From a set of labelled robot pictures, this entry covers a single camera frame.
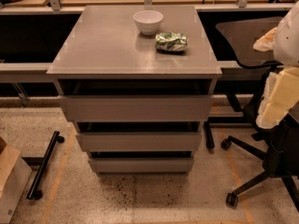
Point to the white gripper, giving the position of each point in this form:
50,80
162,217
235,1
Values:
288,42

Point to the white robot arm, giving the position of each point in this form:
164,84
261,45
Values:
286,42

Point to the grey drawer cabinet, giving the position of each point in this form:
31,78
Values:
106,55

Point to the grey top drawer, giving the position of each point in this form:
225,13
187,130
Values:
136,108

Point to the green crumpled chip bag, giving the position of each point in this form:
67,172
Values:
169,41

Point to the black office chair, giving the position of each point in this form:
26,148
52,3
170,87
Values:
281,159

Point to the white bowl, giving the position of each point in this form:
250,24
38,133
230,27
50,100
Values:
148,22

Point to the cardboard box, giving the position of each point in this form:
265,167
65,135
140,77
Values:
14,174

